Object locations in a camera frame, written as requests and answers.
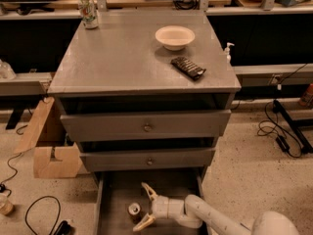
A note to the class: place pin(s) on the clear plastic cup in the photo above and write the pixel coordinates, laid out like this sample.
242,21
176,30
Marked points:
6,207

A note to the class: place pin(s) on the black snack bar packet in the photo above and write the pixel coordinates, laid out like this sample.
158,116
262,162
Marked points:
187,67

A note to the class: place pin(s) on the grey middle drawer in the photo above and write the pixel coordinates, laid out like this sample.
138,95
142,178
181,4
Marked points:
148,159

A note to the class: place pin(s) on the black table leg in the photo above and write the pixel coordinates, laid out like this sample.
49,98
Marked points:
296,126

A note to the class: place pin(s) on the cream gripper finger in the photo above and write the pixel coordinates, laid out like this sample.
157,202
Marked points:
146,221
152,194

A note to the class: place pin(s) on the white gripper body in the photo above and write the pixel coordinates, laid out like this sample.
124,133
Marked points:
161,209

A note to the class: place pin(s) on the wooden block stand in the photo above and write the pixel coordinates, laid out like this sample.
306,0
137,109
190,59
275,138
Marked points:
45,136

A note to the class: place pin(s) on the clear plastic container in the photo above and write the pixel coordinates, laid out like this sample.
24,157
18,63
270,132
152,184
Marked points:
6,72

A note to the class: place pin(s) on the grey top drawer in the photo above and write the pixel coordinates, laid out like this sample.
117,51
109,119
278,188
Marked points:
151,125

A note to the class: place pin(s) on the orange bottle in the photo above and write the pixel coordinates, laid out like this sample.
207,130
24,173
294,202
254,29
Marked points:
307,97

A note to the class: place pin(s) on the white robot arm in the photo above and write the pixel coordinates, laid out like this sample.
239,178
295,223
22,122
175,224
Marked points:
193,211

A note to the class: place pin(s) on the orange soda can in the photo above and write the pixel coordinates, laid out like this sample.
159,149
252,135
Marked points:
134,210

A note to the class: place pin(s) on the grey open bottom drawer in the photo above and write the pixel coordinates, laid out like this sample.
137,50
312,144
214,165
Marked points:
119,189

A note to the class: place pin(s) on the grey drawer cabinet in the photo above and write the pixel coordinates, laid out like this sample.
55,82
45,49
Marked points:
120,67

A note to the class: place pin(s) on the white pump bottle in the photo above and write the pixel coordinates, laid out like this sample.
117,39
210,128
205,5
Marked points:
227,51

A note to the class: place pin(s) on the white bowl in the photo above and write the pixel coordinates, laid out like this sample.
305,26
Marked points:
174,37

